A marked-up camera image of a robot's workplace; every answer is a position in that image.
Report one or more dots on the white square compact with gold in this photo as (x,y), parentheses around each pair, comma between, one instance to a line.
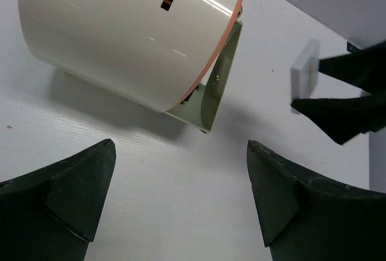
(304,71)

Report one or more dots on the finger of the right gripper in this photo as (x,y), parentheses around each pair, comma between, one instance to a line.
(344,119)
(364,69)

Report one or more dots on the pale green bottom drawer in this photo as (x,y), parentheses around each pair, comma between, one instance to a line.
(200,108)

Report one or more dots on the cream round drawer organizer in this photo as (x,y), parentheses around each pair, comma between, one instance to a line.
(153,52)

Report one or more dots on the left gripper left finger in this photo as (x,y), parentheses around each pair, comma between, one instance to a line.
(53,213)

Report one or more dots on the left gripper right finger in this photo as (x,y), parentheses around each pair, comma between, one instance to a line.
(304,215)

